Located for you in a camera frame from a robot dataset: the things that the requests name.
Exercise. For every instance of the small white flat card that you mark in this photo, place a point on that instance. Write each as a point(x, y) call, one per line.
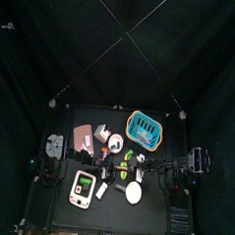
point(102, 190)

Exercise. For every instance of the white toy pot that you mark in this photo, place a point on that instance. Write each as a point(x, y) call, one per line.
point(115, 143)

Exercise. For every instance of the teal basket with orange rim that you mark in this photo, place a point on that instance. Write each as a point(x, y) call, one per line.
point(144, 130)

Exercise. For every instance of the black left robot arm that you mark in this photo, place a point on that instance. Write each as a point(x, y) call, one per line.
point(54, 146)

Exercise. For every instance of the pink cutting board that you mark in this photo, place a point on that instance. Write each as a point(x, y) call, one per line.
point(83, 137)

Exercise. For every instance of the white toy box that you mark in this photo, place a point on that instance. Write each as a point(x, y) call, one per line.
point(102, 133)

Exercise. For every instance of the green starfruit slice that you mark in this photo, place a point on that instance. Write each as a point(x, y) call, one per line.
point(123, 175)

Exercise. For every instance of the small orange toy piece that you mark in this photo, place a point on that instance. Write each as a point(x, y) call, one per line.
point(104, 150)

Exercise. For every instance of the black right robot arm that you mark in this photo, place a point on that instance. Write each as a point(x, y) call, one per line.
point(195, 160)

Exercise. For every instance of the metal frame corner bracket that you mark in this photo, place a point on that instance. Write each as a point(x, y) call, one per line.
point(9, 26)
point(52, 102)
point(182, 114)

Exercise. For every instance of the green toy vegetable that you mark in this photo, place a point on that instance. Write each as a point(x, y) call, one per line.
point(85, 181)

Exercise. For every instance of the toy corn with green husk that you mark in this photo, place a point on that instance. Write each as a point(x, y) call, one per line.
point(129, 153)

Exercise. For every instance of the dark green toy block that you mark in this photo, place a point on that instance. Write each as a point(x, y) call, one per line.
point(117, 145)

